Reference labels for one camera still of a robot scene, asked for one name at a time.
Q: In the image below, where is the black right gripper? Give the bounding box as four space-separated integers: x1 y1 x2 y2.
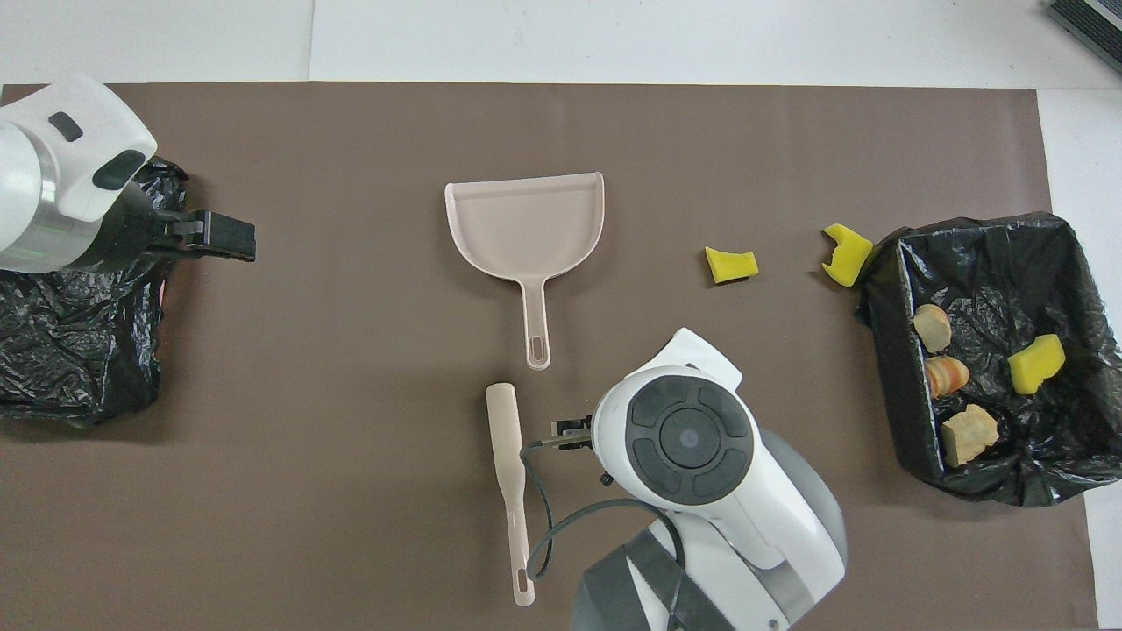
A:
550 416 597 452

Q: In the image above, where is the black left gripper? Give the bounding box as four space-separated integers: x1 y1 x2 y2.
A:
79 180 257 268

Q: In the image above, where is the beige hand brush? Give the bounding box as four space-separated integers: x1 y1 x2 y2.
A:
486 382 536 608

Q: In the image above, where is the beige plastic dustpan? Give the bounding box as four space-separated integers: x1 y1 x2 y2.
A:
444 172 606 371

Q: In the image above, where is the small tan stone chunk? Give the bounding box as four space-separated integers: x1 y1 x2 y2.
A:
913 303 953 353

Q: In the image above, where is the large tan stone chunk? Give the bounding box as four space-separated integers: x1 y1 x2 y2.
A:
942 404 1000 468

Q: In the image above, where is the rounded yellow sponge piece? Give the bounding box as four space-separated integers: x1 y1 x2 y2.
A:
1006 334 1067 395

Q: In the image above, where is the bin wrapped in black bag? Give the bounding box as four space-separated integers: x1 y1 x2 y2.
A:
0 156 189 429

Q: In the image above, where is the open bin with black bag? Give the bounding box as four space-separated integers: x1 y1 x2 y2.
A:
855 212 1122 509

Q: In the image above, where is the brown paper table mat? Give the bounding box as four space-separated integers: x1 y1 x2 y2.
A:
0 83 1101 631

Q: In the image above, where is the wedge yellow sponge piece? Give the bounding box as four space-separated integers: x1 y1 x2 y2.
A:
705 246 760 286

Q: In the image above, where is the notched yellow sponge piece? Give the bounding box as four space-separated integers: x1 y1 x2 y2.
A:
820 223 875 288

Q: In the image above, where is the dark grey slatted device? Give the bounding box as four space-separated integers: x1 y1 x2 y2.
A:
1045 0 1122 75

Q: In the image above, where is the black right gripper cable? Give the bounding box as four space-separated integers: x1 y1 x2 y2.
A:
520 434 685 631

